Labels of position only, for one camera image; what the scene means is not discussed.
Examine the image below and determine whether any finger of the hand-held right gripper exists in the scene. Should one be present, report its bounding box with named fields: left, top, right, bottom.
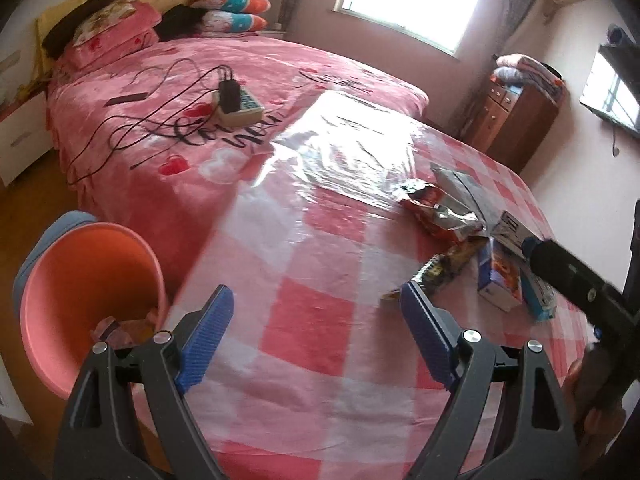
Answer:
left=520, top=238, right=609, bottom=319

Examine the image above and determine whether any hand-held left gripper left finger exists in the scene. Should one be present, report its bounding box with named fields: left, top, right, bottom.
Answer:
left=54, top=284, right=236, bottom=480

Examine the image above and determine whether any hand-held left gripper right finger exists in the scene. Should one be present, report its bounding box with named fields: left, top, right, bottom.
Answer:
left=400, top=281, right=583, bottom=480

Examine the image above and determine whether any cartoon bear tissue pack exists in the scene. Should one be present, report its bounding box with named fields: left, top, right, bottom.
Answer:
left=475, top=237, right=526, bottom=311

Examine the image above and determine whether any dark yellow snack packet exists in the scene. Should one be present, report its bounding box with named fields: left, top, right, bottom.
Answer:
left=382, top=237, right=488, bottom=303

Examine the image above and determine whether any pink plastic bin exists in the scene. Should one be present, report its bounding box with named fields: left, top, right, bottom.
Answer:
left=20, top=222, right=168, bottom=401

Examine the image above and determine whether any person's right hand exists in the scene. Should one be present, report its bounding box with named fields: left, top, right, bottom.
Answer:
left=566, top=357, right=628, bottom=443

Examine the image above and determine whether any pink checked tablecloth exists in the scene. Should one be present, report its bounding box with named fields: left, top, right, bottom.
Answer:
left=160, top=90, right=596, bottom=480

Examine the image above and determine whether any grey paper packet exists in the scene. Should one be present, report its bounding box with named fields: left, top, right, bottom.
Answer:
left=430, top=162, right=501, bottom=226

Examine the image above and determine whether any red snack packet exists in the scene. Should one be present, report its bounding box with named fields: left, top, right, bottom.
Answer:
left=397, top=180, right=488, bottom=241

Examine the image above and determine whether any brown wooden cabinet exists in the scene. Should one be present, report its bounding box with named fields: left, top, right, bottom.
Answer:
left=462, top=72, right=566, bottom=176

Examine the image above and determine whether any blue-grey plastic bucket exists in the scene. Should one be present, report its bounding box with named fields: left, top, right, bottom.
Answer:
left=12, top=210, right=101, bottom=306

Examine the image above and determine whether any stack of folded blankets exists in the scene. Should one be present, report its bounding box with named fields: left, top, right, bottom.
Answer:
left=492, top=52, right=567, bottom=103

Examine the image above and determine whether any white power strip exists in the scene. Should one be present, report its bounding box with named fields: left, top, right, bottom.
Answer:
left=212, top=85, right=266, bottom=128

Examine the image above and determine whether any black charger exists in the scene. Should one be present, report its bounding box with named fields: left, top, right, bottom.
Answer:
left=218, top=77, right=244, bottom=114

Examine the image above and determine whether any black phone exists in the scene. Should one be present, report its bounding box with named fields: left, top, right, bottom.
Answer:
left=104, top=92, right=150, bottom=107

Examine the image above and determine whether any white nightstand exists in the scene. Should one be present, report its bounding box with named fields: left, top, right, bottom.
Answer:
left=0, top=92, right=51, bottom=188

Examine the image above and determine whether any bed with pink blanket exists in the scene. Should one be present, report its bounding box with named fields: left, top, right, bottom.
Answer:
left=35, top=0, right=431, bottom=296

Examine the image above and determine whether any window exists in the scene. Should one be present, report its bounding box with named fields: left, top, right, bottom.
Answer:
left=332, top=0, right=488, bottom=57

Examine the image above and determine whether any black cloth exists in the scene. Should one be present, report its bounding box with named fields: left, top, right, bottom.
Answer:
left=159, top=5, right=211, bottom=41

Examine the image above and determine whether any colourful bolster pillow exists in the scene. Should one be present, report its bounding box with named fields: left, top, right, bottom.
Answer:
left=187, top=0, right=273, bottom=15
left=200, top=10, right=268, bottom=36

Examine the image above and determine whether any folded pink floral quilt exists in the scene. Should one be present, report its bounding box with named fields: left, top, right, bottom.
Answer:
left=72, top=0, right=162, bottom=68

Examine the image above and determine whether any wall television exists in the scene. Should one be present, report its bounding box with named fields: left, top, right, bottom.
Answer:
left=580, top=42, right=640, bottom=137

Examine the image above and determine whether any black cable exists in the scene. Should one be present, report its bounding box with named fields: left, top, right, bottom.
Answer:
left=65, top=57, right=228, bottom=187

